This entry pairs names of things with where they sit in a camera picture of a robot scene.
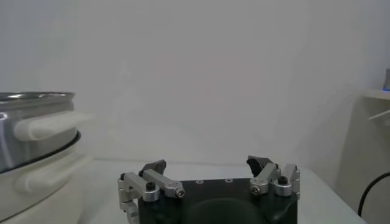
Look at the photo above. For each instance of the perforated steel steamer basket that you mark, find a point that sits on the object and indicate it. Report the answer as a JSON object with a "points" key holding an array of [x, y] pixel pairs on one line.
{"points": [[30, 121]]}

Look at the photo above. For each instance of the white side desk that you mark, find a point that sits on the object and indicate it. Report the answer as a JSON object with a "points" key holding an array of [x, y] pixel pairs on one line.
{"points": [[365, 146]]}

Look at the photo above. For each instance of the white electric cooker pot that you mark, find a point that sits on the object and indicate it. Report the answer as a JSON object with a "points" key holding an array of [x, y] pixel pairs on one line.
{"points": [[36, 182]]}

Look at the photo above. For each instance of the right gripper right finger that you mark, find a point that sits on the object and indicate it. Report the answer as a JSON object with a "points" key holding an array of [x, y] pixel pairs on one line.
{"points": [[268, 176]]}

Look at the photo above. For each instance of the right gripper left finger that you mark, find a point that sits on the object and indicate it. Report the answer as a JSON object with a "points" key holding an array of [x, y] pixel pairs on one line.
{"points": [[161, 181]]}

